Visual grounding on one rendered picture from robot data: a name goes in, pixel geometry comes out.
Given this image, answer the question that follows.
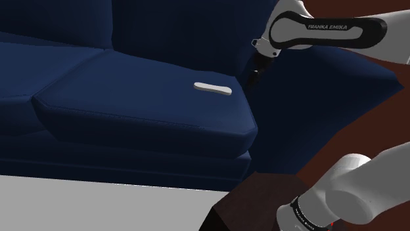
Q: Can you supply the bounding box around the white remote control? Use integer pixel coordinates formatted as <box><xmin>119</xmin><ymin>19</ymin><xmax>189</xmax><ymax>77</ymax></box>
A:
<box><xmin>193</xmin><ymin>81</ymin><xmax>233</xmax><ymax>96</ymax></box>

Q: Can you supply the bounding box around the dark blue sofa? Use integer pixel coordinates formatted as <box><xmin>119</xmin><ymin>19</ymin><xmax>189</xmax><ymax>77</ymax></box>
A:
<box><xmin>0</xmin><ymin>0</ymin><xmax>405</xmax><ymax>192</ymax></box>

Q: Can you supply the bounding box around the dark brown robot stand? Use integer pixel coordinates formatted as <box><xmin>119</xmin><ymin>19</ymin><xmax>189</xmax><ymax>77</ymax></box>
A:
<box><xmin>198</xmin><ymin>171</ymin><xmax>350</xmax><ymax>231</ymax></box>

